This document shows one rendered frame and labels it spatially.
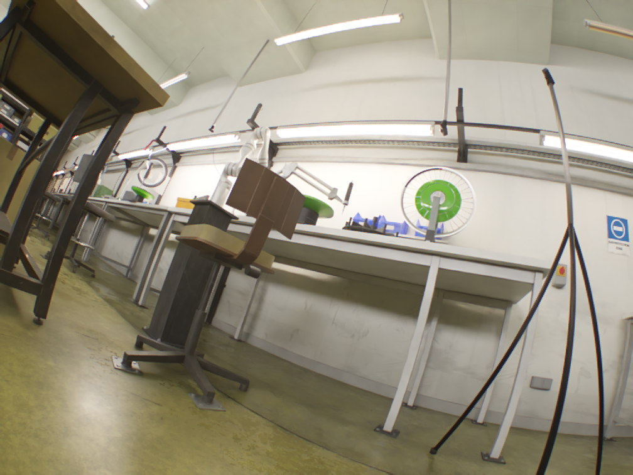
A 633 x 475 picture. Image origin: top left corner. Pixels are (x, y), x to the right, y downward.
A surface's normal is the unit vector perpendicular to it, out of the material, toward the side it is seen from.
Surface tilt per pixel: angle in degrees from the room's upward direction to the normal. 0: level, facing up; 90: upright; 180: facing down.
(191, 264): 90
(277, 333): 90
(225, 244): 90
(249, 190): 90
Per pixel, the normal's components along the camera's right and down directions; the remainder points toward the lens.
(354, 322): -0.42, -0.37
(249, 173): 0.44, -0.11
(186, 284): 0.80, 0.09
